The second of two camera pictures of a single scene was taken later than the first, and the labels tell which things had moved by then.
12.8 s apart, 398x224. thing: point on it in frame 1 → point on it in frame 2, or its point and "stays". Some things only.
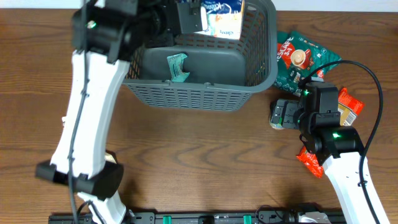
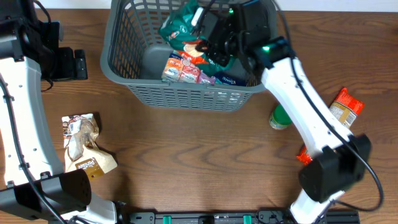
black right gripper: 290,107 → 213,54
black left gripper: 168,5 → 69,71
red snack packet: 310,160 stays
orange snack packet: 349,107 stays
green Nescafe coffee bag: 298,58 → 176,28
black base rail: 201,218 stays
